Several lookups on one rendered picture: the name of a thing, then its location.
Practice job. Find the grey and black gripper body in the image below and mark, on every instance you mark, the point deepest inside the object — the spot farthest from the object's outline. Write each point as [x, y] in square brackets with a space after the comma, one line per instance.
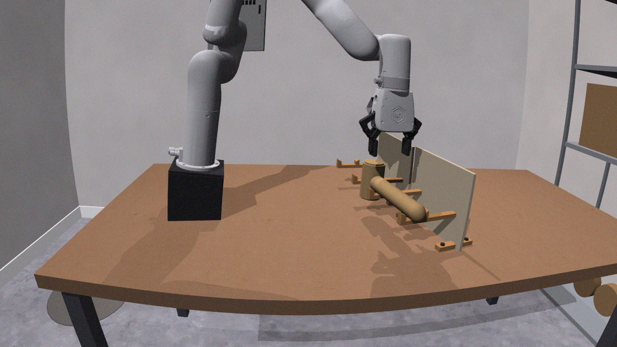
[394, 110]

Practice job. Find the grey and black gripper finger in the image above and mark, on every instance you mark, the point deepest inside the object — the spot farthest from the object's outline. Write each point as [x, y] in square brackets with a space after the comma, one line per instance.
[371, 134]
[408, 137]

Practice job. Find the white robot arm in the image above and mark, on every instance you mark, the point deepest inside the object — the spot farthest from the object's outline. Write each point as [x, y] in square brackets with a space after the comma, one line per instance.
[224, 29]

